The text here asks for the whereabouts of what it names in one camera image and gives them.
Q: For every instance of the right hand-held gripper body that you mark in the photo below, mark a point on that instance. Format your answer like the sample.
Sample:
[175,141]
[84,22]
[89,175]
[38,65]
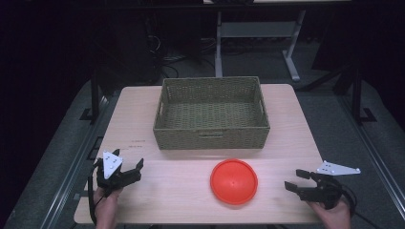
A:
[324,191]

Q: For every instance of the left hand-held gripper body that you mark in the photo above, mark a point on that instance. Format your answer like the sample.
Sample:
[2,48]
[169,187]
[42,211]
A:
[111,165]

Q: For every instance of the red round plate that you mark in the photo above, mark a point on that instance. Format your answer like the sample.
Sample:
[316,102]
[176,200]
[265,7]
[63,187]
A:
[234,181]

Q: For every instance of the green woven basket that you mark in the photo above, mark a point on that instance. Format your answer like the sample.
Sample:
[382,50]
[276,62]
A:
[210,119]

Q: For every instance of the person's right hand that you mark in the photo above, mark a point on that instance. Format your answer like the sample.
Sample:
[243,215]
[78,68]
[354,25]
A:
[334,218]

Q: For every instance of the person's left hand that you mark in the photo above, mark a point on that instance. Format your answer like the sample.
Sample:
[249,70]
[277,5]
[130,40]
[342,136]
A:
[106,206]

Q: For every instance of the black metal stand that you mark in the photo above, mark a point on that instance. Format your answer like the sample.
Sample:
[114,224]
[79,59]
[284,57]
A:
[357,95]
[95,95]

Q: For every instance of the aluminium floor rail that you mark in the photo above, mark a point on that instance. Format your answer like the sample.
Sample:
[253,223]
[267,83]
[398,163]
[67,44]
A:
[76,159]
[372,149]

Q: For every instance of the grey metal desk frame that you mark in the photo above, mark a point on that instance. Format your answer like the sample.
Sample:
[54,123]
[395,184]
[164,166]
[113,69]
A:
[258,30]

